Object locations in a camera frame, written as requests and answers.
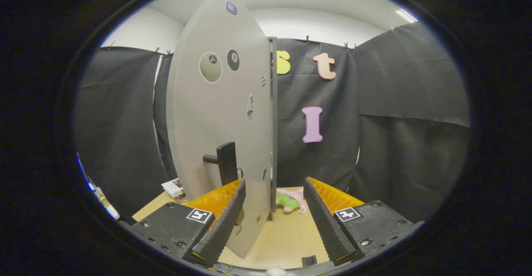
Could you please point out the pink and green plush toy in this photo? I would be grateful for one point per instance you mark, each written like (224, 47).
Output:
(289, 201)

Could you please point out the black backdrop cloth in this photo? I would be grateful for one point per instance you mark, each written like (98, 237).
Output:
(395, 143)

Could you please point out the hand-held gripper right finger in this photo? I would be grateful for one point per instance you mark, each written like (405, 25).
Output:
(326, 226)

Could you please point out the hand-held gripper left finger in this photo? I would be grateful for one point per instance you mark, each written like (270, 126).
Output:
(220, 230)

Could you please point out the small ceiling light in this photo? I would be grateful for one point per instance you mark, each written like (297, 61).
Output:
(406, 16)

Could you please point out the white booklet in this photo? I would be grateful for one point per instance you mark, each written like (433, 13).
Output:
(172, 187)

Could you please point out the dark grey shoe cabinet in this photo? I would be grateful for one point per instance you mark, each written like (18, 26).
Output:
(273, 143)

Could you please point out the white and blue clutter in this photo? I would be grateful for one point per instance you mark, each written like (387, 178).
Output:
(102, 197)

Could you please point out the brown booklet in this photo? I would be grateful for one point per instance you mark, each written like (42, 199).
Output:
(183, 198)

